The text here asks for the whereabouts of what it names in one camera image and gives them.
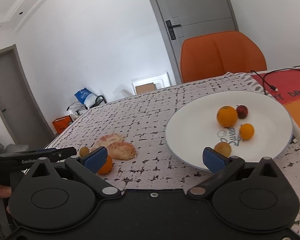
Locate brown kiwi back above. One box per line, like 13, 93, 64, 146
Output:
79, 147, 90, 158

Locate brown kiwi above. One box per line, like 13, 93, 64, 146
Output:
213, 142, 232, 158
79, 147, 90, 158

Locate brown kiwi front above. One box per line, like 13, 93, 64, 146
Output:
213, 142, 232, 158

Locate large orange back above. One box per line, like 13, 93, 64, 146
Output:
97, 156, 113, 175

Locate large orange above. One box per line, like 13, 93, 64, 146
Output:
97, 156, 113, 175
216, 106, 238, 128

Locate peeled pomelo segment pale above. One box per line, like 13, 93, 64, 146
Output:
89, 133, 124, 152

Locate peeled pomelo segment orange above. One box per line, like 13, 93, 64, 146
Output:
107, 141, 136, 160

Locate small tangerine front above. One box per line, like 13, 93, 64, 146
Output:
239, 124, 255, 140

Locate large orange front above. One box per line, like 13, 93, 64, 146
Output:
216, 106, 238, 128

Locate red plum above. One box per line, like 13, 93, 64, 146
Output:
236, 105, 249, 119

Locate orange paper bag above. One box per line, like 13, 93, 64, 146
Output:
52, 115, 72, 134

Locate grey door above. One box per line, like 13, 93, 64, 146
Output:
150, 0, 238, 84
0, 44, 54, 150

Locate white ceramic bowl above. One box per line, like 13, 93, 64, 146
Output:
165, 90, 293, 171

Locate black metal rack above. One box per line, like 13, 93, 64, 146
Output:
66, 95, 107, 116

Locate blue white bag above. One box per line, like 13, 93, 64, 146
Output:
75, 88, 97, 108

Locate brown cardboard piece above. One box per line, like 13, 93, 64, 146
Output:
135, 83, 156, 94

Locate red orange table mat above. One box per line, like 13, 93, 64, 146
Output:
252, 68, 300, 128

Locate white foam packaging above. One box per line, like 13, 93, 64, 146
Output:
132, 73, 171, 95

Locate orange chair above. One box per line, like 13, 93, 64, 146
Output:
180, 31, 267, 83

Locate black cable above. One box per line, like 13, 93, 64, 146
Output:
250, 67, 300, 93

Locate black door handle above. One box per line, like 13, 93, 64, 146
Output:
165, 20, 181, 41

